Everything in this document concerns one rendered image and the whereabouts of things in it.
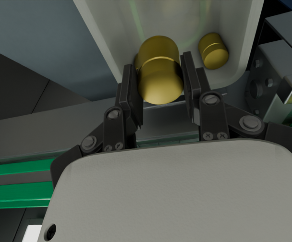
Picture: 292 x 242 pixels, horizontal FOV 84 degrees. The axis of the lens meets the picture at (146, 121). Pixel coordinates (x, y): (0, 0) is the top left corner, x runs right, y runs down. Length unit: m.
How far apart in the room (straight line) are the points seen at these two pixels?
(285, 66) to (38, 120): 0.48
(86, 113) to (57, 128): 0.07
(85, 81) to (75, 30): 0.17
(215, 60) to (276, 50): 0.07
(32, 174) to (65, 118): 0.13
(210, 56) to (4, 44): 0.56
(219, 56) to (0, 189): 0.48
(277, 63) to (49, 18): 0.49
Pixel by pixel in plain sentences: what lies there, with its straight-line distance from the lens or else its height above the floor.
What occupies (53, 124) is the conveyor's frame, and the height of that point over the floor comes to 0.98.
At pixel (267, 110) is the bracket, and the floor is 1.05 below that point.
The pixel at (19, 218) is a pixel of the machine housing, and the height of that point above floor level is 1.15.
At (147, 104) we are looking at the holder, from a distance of 0.33.
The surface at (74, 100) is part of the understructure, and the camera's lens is 0.85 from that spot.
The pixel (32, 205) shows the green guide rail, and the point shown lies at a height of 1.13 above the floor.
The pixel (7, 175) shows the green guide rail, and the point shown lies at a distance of 0.48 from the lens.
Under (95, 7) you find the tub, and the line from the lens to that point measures 0.21.
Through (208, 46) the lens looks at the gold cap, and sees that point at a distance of 0.27.
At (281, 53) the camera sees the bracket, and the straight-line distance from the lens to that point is 0.26.
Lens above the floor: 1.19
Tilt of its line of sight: 36 degrees down
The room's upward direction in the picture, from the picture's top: 179 degrees counter-clockwise
